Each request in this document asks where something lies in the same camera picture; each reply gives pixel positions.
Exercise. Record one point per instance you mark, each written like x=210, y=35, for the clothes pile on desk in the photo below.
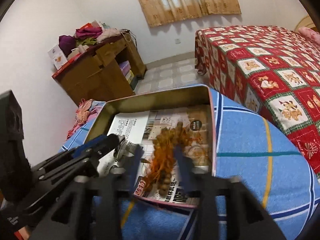
x=89, y=34

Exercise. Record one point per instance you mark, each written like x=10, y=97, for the white product box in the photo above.
x=57, y=57

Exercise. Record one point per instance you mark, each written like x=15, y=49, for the pink metal tin box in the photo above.
x=167, y=99

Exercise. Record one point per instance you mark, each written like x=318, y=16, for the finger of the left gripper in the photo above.
x=63, y=166

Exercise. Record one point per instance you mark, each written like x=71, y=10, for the red flat box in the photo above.
x=67, y=65

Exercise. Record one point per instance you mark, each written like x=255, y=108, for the pink pillow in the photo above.
x=310, y=34

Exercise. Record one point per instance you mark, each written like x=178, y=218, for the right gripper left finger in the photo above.
x=91, y=210

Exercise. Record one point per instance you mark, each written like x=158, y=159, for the cream wooden headboard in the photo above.
x=306, y=22

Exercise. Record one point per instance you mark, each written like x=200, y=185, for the brown wooden desk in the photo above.
x=98, y=76

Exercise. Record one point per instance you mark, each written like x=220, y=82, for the red patterned bedspread bed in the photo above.
x=270, y=70

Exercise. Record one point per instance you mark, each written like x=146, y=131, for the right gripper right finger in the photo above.
x=226, y=209

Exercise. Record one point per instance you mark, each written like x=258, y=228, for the pink clothes pile on floor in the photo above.
x=87, y=111

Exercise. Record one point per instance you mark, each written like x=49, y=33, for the boxes in desk shelf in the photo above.
x=128, y=73

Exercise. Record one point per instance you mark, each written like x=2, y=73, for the blue plaid tablecloth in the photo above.
x=245, y=145

